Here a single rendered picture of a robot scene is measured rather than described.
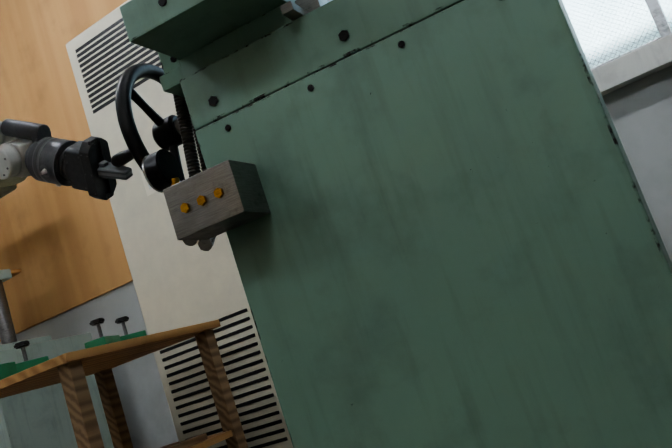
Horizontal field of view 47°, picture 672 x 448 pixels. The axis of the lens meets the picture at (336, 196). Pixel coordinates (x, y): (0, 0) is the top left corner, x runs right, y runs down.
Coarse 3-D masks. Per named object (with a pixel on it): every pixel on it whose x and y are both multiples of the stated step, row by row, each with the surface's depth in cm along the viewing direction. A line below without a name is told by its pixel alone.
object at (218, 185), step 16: (192, 176) 113; (208, 176) 112; (224, 176) 111; (240, 176) 113; (256, 176) 117; (176, 192) 114; (192, 192) 113; (208, 192) 112; (224, 192) 111; (240, 192) 111; (256, 192) 115; (176, 208) 114; (192, 208) 113; (208, 208) 112; (224, 208) 111; (240, 208) 110; (256, 208) 113; (176, 224) 114; (192, 224) 113; (208, 224) 112; (224, 224) 114; (240, 224) 118
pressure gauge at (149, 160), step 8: (160, 152) 119; (168, 152) 121; (144, 160) 119; (152, 160) 118; (160, 160) 118; (168, 160) 120; (176, 160) 122; (144, 168) 118; (152, 168) 117; (160, 168) 117; (168, 168) 119; (176, 168) 121; (144, 176) 118; (152, 176) 118; (160, 176) 117; (168, 176) 118; (176, 176) 120; (152, 184) 118; (160, 184) 118; (168, 184) 118; (160, 192) 120
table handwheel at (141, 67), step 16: (144, 64) 150; (128, 80) 143; (128, 96) 140; (128, 112) 139; (128, 128) 138; (160, 128) 149; (176, 128) 149; (128, 144) 138; (160, 144) 149; (176, 144) 150
